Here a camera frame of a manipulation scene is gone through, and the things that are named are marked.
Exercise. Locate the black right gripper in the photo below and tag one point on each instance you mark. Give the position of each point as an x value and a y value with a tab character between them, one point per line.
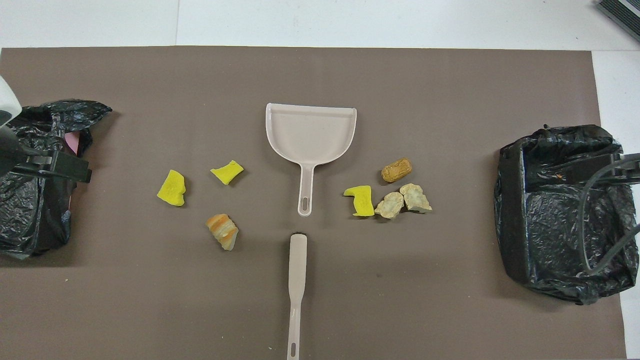
631	172

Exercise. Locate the pale pastry piece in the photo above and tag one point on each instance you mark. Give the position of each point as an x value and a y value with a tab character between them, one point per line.
415	197
389	205

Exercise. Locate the notched yellow sponge piece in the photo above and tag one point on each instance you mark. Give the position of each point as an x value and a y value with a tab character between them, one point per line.
362	201

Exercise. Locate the orange striped croissant piece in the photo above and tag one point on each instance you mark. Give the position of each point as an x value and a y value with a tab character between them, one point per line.
223	231

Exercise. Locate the brown table mat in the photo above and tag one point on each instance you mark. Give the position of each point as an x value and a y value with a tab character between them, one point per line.
320	75

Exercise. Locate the black bag lined open bin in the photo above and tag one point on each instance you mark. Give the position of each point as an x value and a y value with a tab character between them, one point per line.
550	225

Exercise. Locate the brown bread roll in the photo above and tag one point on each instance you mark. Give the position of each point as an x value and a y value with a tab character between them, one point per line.
396	170

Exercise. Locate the dark ribbed panel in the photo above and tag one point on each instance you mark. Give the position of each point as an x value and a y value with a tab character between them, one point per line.
622	15

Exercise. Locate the yellow sponge piece green backing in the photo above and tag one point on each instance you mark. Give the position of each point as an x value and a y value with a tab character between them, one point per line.
227	172

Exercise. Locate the crumpled black trash bag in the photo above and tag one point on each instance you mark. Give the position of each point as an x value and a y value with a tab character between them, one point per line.
30	215

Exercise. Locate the kidney shaped yellow sponge piece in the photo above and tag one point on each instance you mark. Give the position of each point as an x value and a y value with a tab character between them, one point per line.
171	189

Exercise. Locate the beige hand brush black bristles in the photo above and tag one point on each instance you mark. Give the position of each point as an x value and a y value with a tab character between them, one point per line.
297	260

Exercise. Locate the beige plastic dustpan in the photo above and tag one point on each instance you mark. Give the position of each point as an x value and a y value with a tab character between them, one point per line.
310	132

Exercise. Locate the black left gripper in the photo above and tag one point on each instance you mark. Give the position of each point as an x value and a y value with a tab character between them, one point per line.
12	150

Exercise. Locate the pink plastic bin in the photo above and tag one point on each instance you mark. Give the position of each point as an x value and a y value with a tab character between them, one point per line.
73	142

